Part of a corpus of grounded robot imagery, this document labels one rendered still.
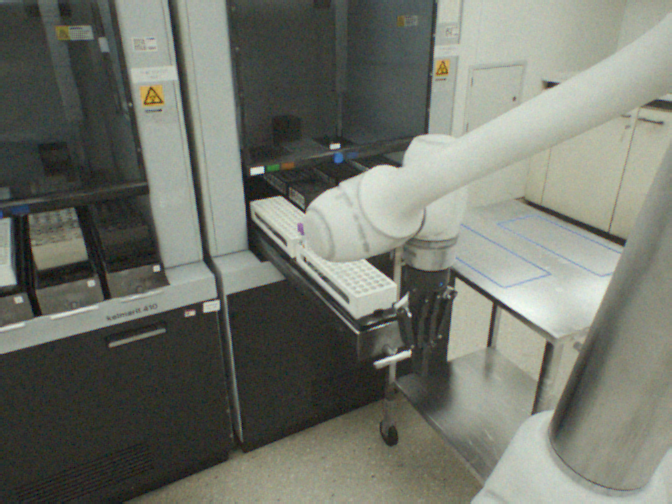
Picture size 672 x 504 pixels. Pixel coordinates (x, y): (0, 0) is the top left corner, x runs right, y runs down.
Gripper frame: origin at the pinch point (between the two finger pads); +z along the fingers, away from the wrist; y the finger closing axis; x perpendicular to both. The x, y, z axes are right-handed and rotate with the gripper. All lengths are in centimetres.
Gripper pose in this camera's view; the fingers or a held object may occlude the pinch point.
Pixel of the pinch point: (420, 357)
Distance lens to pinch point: 102.6
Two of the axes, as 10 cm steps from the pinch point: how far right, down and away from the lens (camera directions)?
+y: -8.8, 2.2, -4.2
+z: 0.1, 8.9, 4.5
